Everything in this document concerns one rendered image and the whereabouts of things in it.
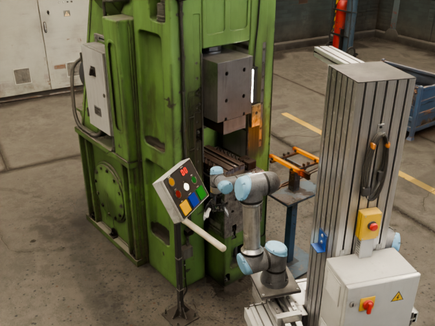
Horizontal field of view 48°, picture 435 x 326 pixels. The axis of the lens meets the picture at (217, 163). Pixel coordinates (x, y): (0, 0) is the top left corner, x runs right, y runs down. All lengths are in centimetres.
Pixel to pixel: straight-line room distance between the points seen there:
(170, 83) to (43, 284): 197
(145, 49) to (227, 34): 56
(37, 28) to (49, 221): 395
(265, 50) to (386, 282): 197
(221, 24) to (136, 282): 208
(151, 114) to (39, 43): 487
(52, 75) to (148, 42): 508
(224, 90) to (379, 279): 160
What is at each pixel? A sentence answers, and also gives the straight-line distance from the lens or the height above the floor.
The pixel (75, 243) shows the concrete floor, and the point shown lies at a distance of 458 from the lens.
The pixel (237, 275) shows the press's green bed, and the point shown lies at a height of 5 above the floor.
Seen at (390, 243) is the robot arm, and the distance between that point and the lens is 283.
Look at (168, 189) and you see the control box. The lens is 292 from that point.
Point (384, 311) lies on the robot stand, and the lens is 232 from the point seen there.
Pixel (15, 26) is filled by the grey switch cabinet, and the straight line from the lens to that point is 811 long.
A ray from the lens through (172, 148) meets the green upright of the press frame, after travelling 328.
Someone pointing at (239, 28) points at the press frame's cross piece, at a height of 191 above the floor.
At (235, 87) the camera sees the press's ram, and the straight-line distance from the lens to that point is 327.
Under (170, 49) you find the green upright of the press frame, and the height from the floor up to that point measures 186.
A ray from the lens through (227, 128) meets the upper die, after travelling 332.
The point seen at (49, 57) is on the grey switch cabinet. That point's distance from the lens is 828.
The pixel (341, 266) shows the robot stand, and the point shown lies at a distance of 224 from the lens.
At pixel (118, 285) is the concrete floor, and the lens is 405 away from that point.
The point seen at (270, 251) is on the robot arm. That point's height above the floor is 104.
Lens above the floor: 258
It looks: 27 degrees down
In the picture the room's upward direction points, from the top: straight up
